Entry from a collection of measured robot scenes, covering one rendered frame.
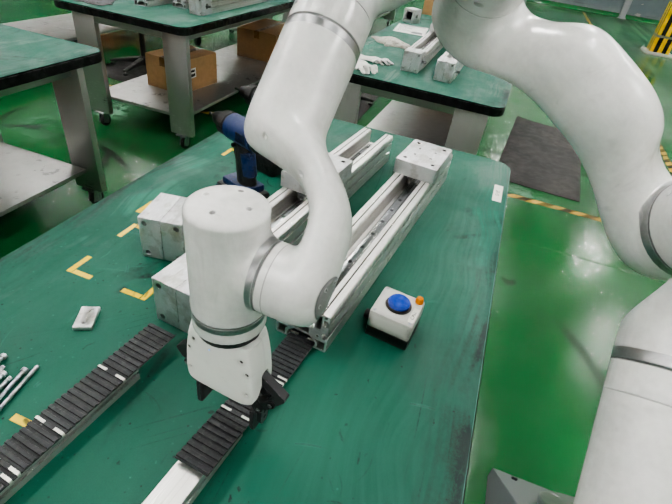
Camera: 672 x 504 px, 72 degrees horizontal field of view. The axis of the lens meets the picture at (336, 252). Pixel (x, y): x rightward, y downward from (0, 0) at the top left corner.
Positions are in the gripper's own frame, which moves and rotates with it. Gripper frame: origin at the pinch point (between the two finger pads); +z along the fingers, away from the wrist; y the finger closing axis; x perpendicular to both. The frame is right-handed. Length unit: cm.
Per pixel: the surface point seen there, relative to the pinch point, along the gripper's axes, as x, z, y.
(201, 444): -5.9, 2.5, -0.5
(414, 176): 77, -3, 0
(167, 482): -11.4, 3.4, -1.2
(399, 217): 56, -2, 4
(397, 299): 31.6, -0.9, 12.5
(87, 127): 107, 40, -161
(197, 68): 237, 48, -206
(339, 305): 23.3, -1.9, 4.8
